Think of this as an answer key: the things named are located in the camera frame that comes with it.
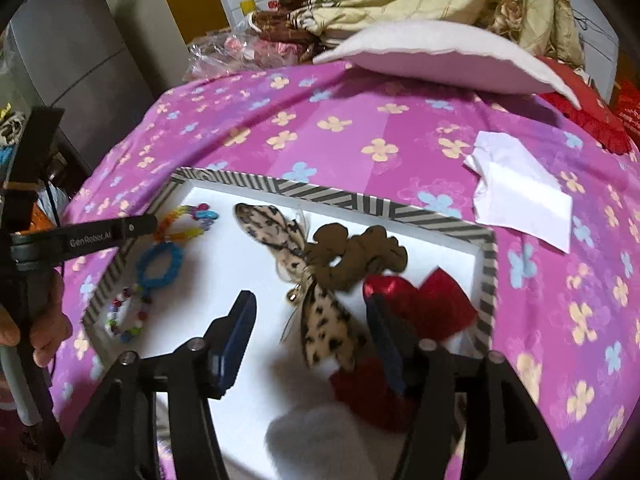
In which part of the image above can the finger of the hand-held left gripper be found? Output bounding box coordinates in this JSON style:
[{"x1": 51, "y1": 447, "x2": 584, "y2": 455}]
[{"x1": 62, "y1": 215, "x2": 159, "y2": 262}]

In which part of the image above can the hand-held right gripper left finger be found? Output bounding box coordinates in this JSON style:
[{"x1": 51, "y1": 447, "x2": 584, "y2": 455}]
[{"x1": 50, "y1": 290, "x2": 258, "y2": 480}]

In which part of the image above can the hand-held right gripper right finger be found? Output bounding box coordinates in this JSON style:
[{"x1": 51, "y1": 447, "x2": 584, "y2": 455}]
[{"x1": 366, "y1": 294, "x2": 571, "y2": 480}]

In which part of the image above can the striped shallow cardboard box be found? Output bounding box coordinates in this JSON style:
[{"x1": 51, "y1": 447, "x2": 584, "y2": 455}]
[{"x1": 81, "y1": 166, "x2": 499, "y2": 480}]

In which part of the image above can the rainbow translucent bead bracelet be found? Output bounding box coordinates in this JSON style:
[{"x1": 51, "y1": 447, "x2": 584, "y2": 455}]
[{"x1": 154, "y1": 203, "x2": 220, "y2": 245}]

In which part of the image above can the red shiny hair bow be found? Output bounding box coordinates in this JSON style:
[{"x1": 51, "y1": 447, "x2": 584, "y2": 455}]
[{"x1": 329, "y1": 267, "x2": 479, "y2": 434}]

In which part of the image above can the blue bead bracelet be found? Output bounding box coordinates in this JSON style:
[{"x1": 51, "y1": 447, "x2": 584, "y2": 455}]
[{"x1": 136, "y1": 243, "x2": 185, "y2": 290}]

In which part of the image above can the leopard print hair bow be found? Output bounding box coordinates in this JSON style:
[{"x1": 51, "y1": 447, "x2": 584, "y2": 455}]
[{"x1": 234, "y1": 202, "x2": 369, "y2": 374}]

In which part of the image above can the brown scrunchie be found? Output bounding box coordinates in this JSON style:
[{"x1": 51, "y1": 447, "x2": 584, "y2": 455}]
[{"x1": 306, "y1": 223, "x2": 409, "y2": 294}]

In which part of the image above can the multicolour round bead bracelet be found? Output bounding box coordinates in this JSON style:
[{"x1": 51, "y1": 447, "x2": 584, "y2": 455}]
[{"x1": 104, "y1": 284, "x2": 153, "y2": 345}]

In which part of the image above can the person's left hand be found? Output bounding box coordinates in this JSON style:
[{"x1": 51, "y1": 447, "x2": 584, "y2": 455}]
[{"x1": 0, "y1": 273, "x2": 74, "y2": 367}]

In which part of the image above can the grey refrigerator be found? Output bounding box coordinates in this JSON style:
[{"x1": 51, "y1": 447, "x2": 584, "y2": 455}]
[{"x1": 10, "y1": 0, "x2": 157, "y2": 172}]

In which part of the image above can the white folded paper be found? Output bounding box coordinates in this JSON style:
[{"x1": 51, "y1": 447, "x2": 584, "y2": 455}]
[{"x1": 464, "y1": 131, "x2": 574, "y2": 254}]

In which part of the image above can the purple floral bed sheet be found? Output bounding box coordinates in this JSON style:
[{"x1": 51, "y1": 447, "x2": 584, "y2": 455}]
[{"x1": 50, "y1": 60, "x2": 640, "y2": 480}]

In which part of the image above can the clear plastic bag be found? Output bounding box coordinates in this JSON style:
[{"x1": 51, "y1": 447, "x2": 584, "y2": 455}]
[{"x1": 182, "y1": 22, "x2": 322, "y2": 82}]

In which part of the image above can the orange wooden door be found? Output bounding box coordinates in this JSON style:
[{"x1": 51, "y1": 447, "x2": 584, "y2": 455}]
[{"x1": 155, "y1": 0, "x2": 234, "y2": 47}]

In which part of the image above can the brown patterned cloth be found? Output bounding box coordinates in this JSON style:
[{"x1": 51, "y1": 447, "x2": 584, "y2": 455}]
[{"x1": 247, "y1": 7, "x2": 332, "y2": 47}]

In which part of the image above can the white pillow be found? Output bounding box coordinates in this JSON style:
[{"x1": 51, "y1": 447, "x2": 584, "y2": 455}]
[{"x1": 312, "y1": 21, "x2": 583, "y2": 110}]

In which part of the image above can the red fringed cloth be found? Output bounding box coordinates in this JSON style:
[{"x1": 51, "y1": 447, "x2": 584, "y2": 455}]
[{"x1": 537, "y1": 57, "x2": 634, "y2": 157}]

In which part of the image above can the red paper bag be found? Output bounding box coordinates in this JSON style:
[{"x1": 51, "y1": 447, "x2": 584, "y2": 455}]
[{"x1": 612, "y1": 80, "x2": 640, "y2": 137}]

